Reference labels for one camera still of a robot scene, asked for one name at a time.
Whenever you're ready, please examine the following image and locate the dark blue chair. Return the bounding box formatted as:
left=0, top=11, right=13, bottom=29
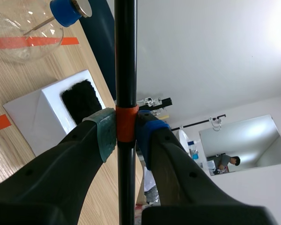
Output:
left=79, top=0, right=118, bottom=101

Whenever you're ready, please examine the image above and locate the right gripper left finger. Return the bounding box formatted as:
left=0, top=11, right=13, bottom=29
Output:
left=0, top=107, right=118, bottom=225

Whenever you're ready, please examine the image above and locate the person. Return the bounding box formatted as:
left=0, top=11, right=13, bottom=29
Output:
left=214, top=154, right=241, bottom=174

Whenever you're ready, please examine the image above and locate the clear glass flask blue stopper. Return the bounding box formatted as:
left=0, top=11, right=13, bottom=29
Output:
left=0, top=0, right=92, bottom=64

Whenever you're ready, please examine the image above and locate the black fur patch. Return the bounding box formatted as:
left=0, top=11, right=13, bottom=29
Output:
left=60, top=79, right=103, bottom=125

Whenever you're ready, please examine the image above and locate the white box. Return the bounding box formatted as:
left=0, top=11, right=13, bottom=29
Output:
left=2, top=69, right=116, bottom=157

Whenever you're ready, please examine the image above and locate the long black rod red band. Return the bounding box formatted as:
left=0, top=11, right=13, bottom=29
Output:
left=113, top=0, right=139, bottom=225

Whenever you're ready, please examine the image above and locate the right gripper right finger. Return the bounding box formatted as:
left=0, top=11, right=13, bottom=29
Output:
left=135, top=110, right=279, bottom=225

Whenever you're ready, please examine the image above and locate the black metal rail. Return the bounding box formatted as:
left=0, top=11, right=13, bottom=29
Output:
left=170, top=114, right=226, bottom=131

